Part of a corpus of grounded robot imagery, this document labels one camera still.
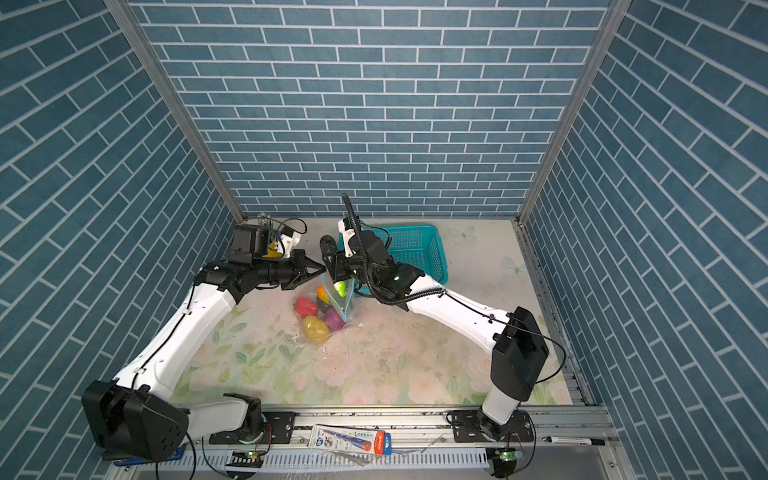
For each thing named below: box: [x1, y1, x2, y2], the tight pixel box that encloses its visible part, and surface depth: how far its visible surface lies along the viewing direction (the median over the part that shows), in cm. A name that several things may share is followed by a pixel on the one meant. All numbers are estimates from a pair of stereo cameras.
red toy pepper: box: [295, 296, 317, 315], surface depth 93 cm
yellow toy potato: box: [302, 315, 330, 343], surface depth 88 cm
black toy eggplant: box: [320, 234, 337, 267], surface depth 75 cm
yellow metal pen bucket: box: [255, 212, 283, 258], surface depth 63 cm
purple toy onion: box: [326, 307, 345, 331], surface depth 88 cm
